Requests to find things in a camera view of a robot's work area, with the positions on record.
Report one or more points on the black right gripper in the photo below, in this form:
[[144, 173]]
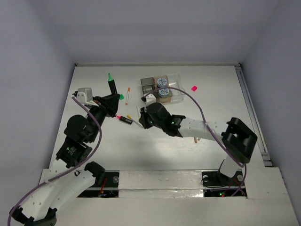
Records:
[[143, 119]]

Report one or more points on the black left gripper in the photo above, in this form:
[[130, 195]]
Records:
[[106, 106]]

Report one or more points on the black pink highlighter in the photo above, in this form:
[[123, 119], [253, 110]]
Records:
[[124, 119]]

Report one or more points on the blue-lidded round jar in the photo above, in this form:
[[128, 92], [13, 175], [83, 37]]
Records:
[[162, 82], [164, 92]]

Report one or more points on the black green highlighter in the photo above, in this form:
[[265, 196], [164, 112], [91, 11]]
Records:
[[112, 84]]

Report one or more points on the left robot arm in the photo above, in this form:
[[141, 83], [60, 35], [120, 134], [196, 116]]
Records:
[[71, 172]]

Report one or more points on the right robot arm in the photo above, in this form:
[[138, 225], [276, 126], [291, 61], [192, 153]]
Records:
[[235, 137]]

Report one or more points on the orange-capped white marker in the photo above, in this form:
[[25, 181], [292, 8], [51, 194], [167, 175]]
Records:
[[127, 96]]

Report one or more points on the long yellow-capped white marker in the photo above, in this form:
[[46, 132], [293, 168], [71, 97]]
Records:
[[138, 111]]

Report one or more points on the short yellow-capped white marker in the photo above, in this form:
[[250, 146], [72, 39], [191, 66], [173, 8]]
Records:
[[134, 121]]

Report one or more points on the smoky grey plastic bin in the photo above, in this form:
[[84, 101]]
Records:
[[148, 86]]

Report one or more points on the clear plastic bin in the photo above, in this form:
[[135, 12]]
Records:
[[174, 81]]

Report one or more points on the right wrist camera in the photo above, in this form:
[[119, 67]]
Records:
[[149, 98]]

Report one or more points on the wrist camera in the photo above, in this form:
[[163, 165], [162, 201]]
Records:
[[149, 98], [85, 96]]

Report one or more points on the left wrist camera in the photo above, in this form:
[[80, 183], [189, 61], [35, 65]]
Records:
[[85, 96]]

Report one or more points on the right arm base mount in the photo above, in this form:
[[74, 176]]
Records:
[[215, 184]]

